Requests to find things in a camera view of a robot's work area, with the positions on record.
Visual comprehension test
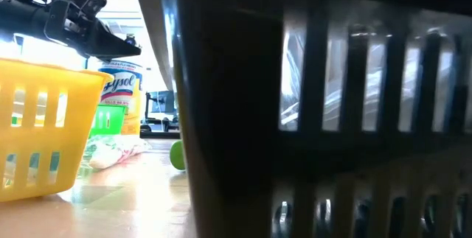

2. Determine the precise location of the black aluminium table frame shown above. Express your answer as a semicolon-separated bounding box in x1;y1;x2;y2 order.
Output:
139;130;182;140

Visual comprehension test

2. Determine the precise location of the yellow Lysol wipes canister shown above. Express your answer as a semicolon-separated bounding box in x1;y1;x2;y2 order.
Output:
97;58;145;137

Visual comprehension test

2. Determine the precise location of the green Pert shampoo bottle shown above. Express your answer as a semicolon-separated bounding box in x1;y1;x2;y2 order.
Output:
169;139;187;172

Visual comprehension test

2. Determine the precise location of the green plastic basket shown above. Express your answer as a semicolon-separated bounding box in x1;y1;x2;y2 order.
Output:
88;103;129;139

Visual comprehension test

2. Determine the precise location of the clear bag of cotton balls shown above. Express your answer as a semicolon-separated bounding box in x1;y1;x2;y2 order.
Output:
324;42;421;133
280;27;308;125

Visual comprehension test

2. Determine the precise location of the yellow plastic basket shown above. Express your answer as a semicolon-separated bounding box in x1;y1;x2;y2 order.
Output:
0;57;114;203

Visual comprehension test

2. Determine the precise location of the red white bagged toothbrush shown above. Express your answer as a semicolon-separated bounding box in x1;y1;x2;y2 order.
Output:
83;134;153;171

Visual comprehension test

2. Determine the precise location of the monitor on stand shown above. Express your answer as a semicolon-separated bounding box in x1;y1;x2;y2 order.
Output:
142;90;181;133

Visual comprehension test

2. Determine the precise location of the black plastic basket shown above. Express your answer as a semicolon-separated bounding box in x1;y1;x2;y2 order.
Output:
162;0;472;238

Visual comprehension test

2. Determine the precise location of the blue white bagged toothbrush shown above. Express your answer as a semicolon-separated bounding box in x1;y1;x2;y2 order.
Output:
3;151;62;189

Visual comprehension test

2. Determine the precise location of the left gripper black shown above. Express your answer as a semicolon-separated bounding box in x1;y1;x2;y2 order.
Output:
44;0;142;60

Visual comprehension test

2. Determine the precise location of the grey slanted beam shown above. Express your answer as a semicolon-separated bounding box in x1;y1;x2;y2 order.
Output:
130;0;175;92

